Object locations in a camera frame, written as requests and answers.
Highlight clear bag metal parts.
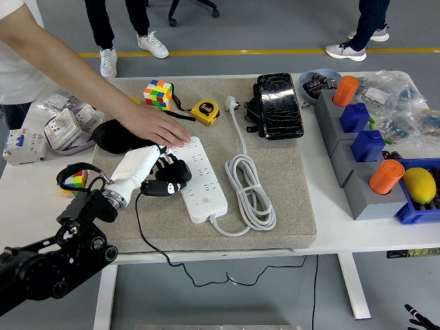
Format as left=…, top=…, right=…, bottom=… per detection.
left=34, top=91, right=82, bottom=111

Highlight black table control panel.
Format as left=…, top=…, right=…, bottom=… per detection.
left=386, top=247, right=440, bottom=259

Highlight person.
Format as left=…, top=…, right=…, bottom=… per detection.
left=325, top=0, right=391, bottom=63
left=0, top=0, right=52, bottom=130
left=84, top=0, right=170, bottom=79

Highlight white table leg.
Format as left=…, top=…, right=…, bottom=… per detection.
left=336, top=253, right=371, bottom=320
left=93, top=265, right=118, bottom=330

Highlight black glossy cracked case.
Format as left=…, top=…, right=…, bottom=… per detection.
left=256, top=72, right=305, bottom=140

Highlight blue block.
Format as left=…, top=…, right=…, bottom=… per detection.
left=350, top=129, right=386, bottom=163
left=339, top=102, right=371, bottom=134

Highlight yellow tape measure black strap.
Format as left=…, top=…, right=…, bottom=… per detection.
left=168, top=89, right=220, bottom=127

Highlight clear bag blue parts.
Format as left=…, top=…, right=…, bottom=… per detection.
left=373, top=109, right=419, bottom=144

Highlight white power strip cable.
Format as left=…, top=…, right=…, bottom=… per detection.
left=223, top=95, right=277, bottom=237

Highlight grey-brown mat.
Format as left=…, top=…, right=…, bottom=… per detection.
left=74, top=77, right=319, bottom=256

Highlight light blue bowl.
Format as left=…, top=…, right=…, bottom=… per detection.
left=298, top=69, right=342, bottom=106

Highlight black cloth pouch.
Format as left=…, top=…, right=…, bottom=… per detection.
left=91, top=119, right=155, bottom=155

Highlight grey slotted block holder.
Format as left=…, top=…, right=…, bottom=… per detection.
left=314, top=89, right=412, bottom=221

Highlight purple flat band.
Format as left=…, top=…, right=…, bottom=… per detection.
left=46, top=105, right=100, bottom=157

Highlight white socket module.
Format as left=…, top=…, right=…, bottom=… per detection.
left=74, top=104, right=104, bottom=133
left=43, top=108, right=83, bottom=151

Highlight blue plastic bin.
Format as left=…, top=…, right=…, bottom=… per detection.
left=393, top=157, right=440, bottom=226

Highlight white circuit breaker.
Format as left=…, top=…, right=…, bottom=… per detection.
left=2, top=128, right=47, bottom=166

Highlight large colourful puzzle cube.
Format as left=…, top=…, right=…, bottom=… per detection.
left=143, top=79, right=173, bottom=111

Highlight clear bag white label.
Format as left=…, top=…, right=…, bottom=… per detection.
left=357, top=70, right=429, bottom=113

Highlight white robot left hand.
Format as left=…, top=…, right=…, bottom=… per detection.
left=109, top=144, right=193, bottom=204

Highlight orange cylinder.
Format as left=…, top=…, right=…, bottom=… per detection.
left=331, top=75, right=360, bottom=107
left=368, top=159, right=406, bottom=195

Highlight hanging black cable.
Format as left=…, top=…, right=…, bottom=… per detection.
left=311, top=254, right=319, bottom=330

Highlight clear bag brown parts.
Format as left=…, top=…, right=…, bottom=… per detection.
left=412, top=109, right=440, bottom=142

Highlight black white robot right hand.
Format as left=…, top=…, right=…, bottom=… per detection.
left=404, top=304, right=439, bottom=330

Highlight person's right hand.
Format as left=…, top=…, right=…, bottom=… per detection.
left=118, top=102, right=192, bottom=149

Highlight white power strip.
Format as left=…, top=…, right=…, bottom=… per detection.
left=170, top=135, right=229, bottom=224

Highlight black office chair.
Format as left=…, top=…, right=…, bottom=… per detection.
left=167, top=0, right=221, bottom=28

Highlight thin black adapter cord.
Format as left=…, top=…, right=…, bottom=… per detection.
left=135, top=190, right=309, bottom=288

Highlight small colourful puzzle cube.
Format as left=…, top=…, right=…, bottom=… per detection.
left=60, top=170, right=89, bottom=199

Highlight black power adapter plug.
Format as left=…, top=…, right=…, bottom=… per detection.
left=155, top=160, right=193, bottom=185

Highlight yellow lemon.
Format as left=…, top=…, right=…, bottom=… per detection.
left=401, top=167, right=437, bottom=204

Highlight black electronic parts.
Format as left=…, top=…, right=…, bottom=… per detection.
left=305, top=71, right=340, bottom=96

